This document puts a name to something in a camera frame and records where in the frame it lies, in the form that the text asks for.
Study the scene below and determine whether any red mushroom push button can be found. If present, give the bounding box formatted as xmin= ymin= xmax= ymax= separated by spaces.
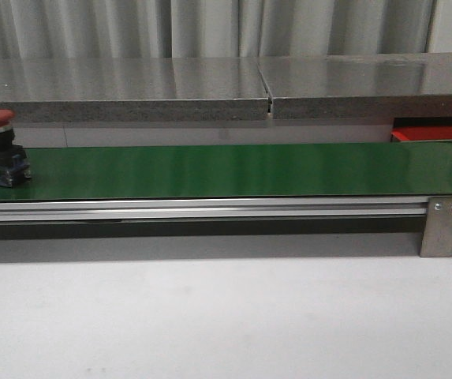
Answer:
xmin=0 ymin=109 xmax=32 ymax=188

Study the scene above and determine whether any grey stone shelf left slab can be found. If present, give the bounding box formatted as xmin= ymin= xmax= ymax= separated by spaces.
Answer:
xmin=0 ymin=58 xmax=269 ymax=122

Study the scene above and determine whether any grey stone shelf slab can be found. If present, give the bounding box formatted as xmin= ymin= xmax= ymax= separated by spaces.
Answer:
xmin=0 ymin=58 xmax=269 ymax=122
xmin=258 ymin=53 xmax=452 ymax=119

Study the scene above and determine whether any green conveyor belt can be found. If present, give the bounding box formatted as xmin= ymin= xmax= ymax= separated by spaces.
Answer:
xmin=0 ymin=141 xmax=452 ymax=201

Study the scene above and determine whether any grey stone shelf right slab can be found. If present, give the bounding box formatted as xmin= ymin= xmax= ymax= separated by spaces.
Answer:
xmin=258 ymin=53 xmax=452 ymax=119

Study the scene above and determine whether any red plastic bin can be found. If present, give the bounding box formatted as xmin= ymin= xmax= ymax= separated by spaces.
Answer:
xmin=391 ymin=117 xmax=452 ymax=142

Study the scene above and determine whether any grey pleated curtain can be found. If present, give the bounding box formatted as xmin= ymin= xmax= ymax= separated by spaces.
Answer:
xmin=0 ymin=1 xmax=435 ymax=58

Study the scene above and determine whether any aluminium conveyor frame rail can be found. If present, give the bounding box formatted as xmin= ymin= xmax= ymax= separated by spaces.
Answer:
xmin=0 ymin=196 xmax=428 ymax=223

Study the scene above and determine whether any steel conveyor support bracket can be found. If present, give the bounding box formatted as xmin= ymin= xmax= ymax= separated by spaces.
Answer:
xmin=420 ymin=196 xmax=452 ymax=257

